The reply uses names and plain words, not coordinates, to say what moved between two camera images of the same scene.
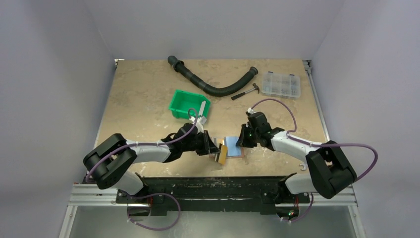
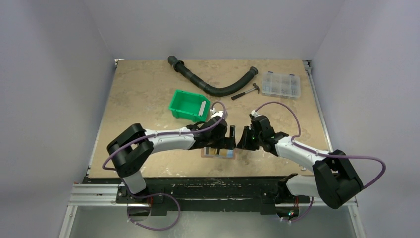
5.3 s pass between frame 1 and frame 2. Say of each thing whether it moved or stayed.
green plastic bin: stayed
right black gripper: stayed
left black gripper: moved
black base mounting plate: stayed
